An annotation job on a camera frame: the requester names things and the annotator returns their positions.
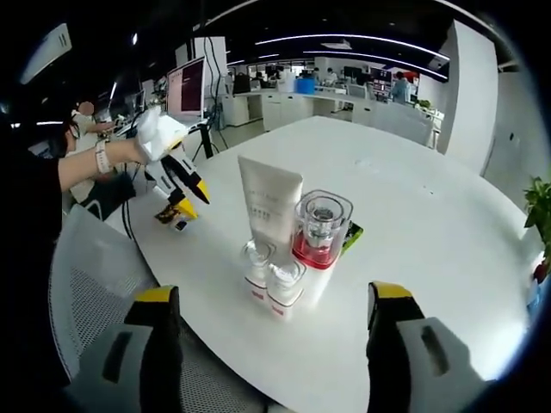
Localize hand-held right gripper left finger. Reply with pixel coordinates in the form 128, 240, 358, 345
68, 284, 184, 413

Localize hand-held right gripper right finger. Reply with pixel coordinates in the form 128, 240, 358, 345
365, 280, 496, 413

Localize brown foil packet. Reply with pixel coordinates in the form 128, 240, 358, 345
154, 205, 183, 226

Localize white skincare tube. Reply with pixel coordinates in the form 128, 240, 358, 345
237, 155, 305, 247

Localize large red-collared skincare bottle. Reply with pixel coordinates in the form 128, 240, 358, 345
292, 188, 356, 310

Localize small clear-capped skincare bottle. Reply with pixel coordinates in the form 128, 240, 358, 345
265, 260, 308, 323

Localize green black skincare sachet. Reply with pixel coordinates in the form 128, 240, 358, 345
341, 220, 365, 251

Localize person's left hand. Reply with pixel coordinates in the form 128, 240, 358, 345
109, 137, 151, 168

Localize white tripod stand tray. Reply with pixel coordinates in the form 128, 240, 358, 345
170, 116, 221, 163

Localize large display screen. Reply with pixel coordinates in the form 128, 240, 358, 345
166, 56, 207, 122

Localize black office chair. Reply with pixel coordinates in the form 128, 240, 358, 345
70, 173, 136, 221

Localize white wrist watch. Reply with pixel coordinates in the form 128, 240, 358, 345
94, 140, 113, 175

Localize grey mesh office chair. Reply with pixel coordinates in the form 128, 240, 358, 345
48, 203, 286, 413

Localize white counter cabinets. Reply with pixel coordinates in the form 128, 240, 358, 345
220, 87, 441, 131

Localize white ceiling air conditioner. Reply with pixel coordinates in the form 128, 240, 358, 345
18, 22, 72, 85

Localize pile of small clutter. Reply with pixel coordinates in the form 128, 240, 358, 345
526, 261, 551, 311

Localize potted green plant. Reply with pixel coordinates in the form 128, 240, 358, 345
522, 176, 551, 260

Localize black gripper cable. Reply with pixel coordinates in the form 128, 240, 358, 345
121, 199, 136, 243

